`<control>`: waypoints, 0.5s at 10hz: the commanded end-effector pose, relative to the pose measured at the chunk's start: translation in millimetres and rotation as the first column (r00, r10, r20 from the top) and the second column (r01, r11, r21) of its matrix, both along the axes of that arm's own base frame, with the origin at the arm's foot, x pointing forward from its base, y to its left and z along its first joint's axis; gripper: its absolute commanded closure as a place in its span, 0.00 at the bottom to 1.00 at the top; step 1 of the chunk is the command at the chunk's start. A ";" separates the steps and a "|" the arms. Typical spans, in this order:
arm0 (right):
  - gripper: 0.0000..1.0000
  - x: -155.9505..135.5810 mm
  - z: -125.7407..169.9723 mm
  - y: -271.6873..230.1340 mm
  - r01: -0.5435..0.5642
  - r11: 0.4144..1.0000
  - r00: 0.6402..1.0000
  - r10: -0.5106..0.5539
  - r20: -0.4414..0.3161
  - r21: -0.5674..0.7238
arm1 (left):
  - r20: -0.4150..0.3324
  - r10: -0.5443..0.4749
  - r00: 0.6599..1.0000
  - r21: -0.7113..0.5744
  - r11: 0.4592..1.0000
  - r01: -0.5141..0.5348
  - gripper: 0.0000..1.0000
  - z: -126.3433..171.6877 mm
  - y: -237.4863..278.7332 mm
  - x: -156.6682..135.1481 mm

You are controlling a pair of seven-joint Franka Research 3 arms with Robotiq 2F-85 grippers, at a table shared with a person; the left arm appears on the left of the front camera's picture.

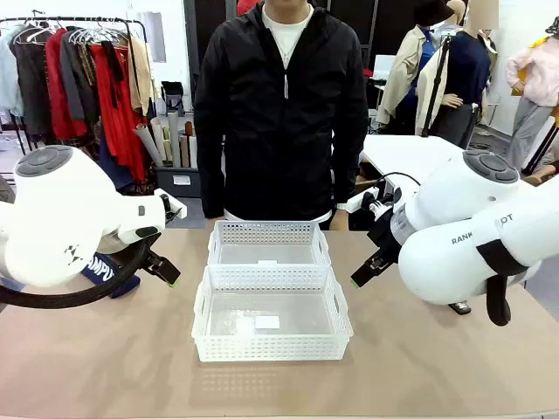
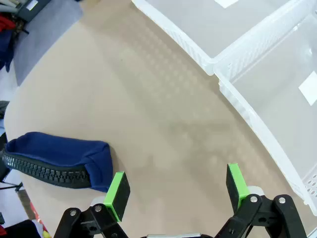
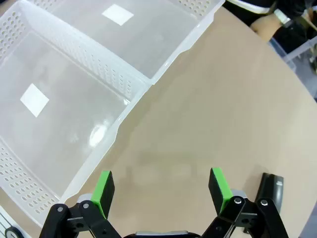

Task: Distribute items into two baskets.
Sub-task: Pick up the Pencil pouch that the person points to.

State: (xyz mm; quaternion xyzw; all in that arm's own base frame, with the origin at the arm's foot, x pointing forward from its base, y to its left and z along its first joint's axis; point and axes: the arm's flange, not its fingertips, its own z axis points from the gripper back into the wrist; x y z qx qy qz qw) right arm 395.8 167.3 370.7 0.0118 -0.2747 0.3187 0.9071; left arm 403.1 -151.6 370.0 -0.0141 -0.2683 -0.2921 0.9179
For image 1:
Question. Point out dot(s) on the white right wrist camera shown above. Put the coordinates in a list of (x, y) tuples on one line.
[(358, 201)]

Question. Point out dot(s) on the white table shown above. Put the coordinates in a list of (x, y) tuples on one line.
[(406, 153)]

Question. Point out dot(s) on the long red dress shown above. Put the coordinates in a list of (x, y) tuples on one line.
[(115, 126)]

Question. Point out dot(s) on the beige garment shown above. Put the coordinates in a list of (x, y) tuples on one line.
[(140, 78)]

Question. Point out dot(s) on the mannequin in navy top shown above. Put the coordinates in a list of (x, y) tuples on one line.
[(467, 70)]

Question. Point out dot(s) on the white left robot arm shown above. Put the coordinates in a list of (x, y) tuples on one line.
[(57, 205)]

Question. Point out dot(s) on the black stapler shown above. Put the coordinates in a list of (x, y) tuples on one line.
[(460, 307)]

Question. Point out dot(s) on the red jacket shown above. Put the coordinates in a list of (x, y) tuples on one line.
[(57, 96)]

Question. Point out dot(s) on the mannequin in pink sweater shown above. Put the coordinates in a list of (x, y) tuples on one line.
[(539, 74)]

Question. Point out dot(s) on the person in black jacket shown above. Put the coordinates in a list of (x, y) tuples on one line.
[(279, 131)]

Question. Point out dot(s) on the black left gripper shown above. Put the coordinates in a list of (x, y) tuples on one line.
[(153, 262)]

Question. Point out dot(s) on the pale blue garment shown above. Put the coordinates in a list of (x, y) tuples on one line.
[(8, 74)]

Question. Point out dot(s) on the navy blue zip pouch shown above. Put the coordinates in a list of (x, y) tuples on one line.
[(98, 267)]

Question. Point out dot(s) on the black chair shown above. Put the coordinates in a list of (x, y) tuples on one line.
[(172, 89)]

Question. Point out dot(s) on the black bucket hat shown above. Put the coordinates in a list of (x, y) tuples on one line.
[(432, 13)]

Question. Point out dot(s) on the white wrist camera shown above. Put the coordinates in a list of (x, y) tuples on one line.
[(358, 201), (174, 207)]

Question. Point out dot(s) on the charcoal coat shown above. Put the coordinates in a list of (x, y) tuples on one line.
[(32, 87)]

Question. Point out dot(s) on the person's left hand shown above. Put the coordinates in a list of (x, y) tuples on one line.
[(340, 221)]

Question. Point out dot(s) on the white chair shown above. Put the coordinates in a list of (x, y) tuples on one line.
[(386, 67)]

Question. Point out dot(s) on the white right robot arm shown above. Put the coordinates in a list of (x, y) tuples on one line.
[(436, 262)]

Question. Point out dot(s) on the person's right forearm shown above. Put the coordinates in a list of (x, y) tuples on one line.
[(211, 187)]

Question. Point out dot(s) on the grey jacket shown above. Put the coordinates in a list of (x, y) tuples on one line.
[(72, 78)]

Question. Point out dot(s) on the tall grey roll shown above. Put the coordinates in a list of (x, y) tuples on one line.
[(173, 139)]

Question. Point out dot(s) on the leaning grey paper roll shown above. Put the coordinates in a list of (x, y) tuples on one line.
[(147, 144)]

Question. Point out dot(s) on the dark grey storage box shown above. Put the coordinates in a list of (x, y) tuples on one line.
[(174, 190)]

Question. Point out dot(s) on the brown roll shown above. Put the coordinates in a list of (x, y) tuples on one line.
[(188, 148)]

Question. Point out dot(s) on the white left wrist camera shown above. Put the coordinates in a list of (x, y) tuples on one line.
[(174, 207)]

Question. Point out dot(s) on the black metal clothes rack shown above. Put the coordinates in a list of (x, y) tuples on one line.
[(65, 19)]

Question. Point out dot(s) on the large white perforated basket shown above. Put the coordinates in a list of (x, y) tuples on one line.
[(271, 349)]

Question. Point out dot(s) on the person's left forearm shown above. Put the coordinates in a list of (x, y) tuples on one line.
[(349, 174)]

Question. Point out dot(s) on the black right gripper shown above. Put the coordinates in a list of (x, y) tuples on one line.
[(384, 235)]

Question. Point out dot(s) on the mannequin in beige trench coat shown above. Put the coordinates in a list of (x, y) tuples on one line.
[(402, 74)]

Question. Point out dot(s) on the red cap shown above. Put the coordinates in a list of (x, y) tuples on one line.
[(246, 8)]

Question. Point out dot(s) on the grey wall poster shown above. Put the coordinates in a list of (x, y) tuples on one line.
[(155, 37)]

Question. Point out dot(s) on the small white perforated basket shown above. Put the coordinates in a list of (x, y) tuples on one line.
[(266, 231)]

